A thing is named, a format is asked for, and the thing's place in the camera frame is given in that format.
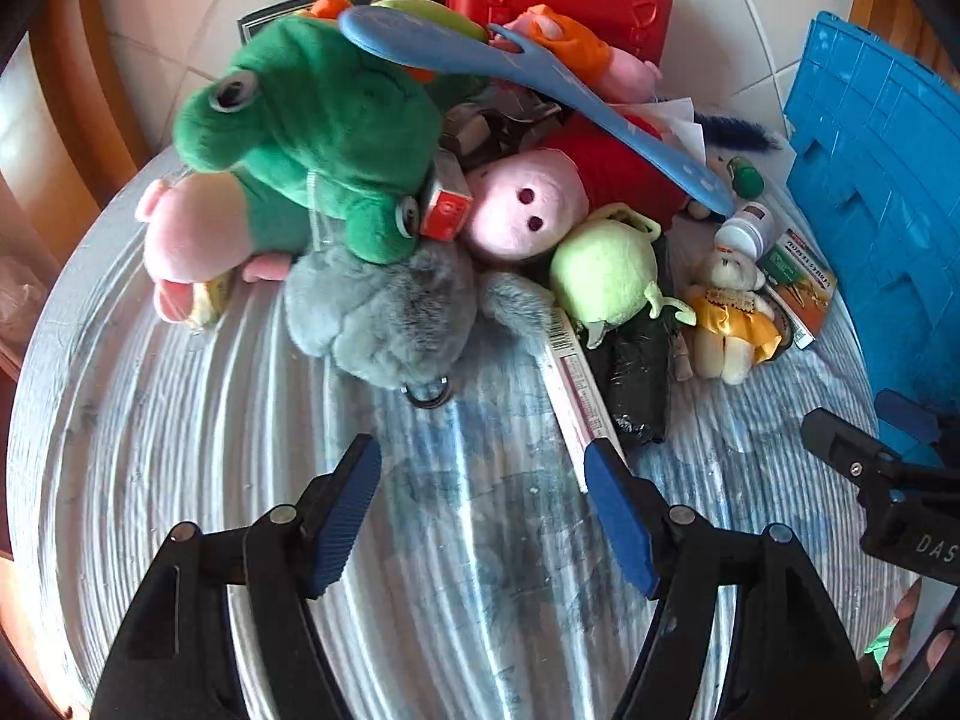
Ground light green round plush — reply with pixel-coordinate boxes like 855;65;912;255
550;204;695;350

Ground green frog plush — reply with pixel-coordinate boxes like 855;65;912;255
174;15;443;265

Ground grey furry plush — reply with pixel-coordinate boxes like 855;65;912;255
283;244;560;411

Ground blue plastic crate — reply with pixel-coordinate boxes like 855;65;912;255
784;11;960;466

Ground person's right hand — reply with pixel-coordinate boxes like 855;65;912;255
881;581;925;687

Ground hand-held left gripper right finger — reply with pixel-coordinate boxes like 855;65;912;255
583;436;875;720

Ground small red white box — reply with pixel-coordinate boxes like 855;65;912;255
418;148;475;241

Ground yellow-green plush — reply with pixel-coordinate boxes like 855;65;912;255
371;0;488;42

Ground green flat box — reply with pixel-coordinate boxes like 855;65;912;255
757;226;837;350

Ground dark blue fuzzy tail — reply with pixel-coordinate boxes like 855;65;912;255
694;111;785;152

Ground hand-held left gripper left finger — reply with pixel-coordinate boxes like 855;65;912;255
90;433;383;720

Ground pale pink pig plush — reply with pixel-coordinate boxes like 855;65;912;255
135;172;293;329

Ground white pill bottle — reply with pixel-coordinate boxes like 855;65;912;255
714;202;775;256

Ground pink pig plush orange clothes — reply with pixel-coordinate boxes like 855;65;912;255
499;4;665;102

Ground silver foil pack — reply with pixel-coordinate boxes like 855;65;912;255
442;86;563;158

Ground small teddy bear yellow dress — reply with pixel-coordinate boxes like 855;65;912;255
686;247;782;385

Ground pink pig plush red dress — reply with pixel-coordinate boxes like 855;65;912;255
459;112;691;265

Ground black flat box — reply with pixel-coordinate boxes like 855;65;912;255
238;0;443;46

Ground white paper sheet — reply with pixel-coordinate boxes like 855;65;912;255
645;96;707;166

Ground long white box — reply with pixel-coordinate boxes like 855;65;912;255
541;306;627;496

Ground wooden furniture panel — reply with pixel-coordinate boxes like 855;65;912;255
0;0;151;391

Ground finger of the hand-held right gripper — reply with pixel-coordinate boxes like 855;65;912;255
799;408;905;485
874;388;942;447

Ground black plastic packet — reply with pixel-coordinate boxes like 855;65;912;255
589;236;671;447

